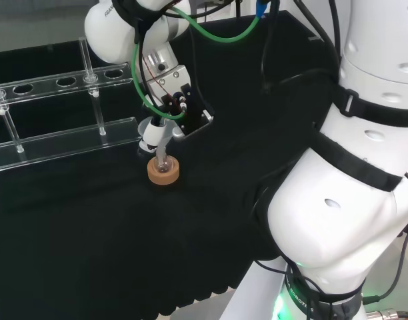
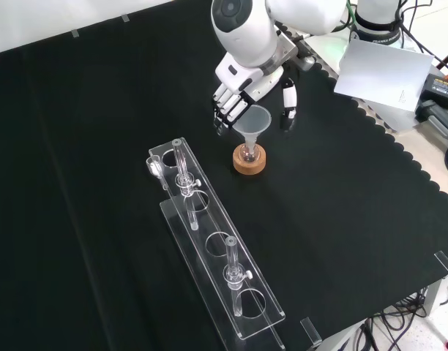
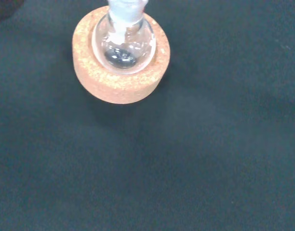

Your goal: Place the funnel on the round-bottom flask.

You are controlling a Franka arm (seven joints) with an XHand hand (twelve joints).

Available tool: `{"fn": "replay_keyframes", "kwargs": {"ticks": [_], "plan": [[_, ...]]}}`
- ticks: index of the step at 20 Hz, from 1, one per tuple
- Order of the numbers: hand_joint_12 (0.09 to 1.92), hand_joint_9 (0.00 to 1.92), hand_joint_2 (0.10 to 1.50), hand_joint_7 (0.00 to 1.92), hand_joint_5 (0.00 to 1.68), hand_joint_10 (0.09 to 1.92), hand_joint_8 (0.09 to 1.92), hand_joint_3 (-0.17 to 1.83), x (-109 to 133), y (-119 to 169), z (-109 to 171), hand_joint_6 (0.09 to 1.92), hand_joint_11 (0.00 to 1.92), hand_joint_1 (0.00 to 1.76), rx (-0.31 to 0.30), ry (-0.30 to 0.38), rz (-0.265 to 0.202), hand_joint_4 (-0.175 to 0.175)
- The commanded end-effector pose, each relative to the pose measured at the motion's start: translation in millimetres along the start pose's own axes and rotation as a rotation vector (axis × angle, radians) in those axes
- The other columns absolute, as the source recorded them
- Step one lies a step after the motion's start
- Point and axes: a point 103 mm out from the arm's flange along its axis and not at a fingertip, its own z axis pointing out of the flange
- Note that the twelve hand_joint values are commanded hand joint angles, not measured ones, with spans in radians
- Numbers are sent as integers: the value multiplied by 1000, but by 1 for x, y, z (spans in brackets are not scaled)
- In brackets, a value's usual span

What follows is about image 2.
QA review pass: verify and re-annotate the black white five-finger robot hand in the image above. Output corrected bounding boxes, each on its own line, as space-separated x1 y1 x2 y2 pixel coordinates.
212 53 299 137

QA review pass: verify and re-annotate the glass round-bottom flask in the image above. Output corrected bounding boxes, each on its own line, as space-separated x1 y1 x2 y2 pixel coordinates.
238 143 262 165

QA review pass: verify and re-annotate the glass weighing funnel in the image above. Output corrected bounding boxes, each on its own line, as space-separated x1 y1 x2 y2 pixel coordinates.
146 154 169 192

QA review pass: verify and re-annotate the clear acrylic funnel stand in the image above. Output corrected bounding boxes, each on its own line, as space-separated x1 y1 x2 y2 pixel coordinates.
148 137 286 351

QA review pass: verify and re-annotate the white paper sheet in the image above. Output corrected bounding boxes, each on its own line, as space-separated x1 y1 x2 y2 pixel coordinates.
333 39 436 113

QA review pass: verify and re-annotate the black cloth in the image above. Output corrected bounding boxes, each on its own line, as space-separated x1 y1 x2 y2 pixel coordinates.
0 0 448 351

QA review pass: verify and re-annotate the black orange power box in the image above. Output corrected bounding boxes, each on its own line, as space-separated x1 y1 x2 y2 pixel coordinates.
416 71 448 110

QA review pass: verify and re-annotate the dark grey clamp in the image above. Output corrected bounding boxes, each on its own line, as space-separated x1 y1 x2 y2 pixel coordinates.
417 99 448 148

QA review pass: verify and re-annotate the clear acrylic table clamp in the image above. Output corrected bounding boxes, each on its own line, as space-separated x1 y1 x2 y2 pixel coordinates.
433 250 448 281
299 317 323 348

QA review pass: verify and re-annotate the cork ring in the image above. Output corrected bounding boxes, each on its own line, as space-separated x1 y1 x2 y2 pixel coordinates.
232 144 267 176

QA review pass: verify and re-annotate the black floor cable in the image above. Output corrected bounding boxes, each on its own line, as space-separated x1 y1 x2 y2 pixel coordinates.
355 287 448 351

